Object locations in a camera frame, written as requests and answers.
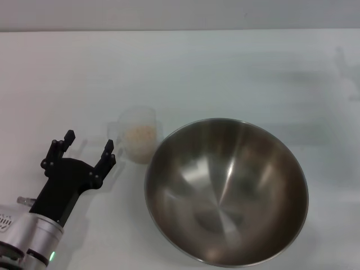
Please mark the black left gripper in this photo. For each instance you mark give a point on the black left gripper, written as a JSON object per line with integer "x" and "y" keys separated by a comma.
{"x": 64, "y": 185}

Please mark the clear plastic measuring cup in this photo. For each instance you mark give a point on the clear plastic measuring cup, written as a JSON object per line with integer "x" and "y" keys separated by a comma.
{"x": 137, "y": 121}

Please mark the stainless steel mixing bowl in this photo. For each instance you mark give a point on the stainless steel mixing bowl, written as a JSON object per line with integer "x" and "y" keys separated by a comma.
{"x": 225, "y": 194}

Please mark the raw rice grains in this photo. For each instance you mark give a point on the raw rice grains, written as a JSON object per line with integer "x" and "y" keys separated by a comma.
{"x": 140, "y": 140}

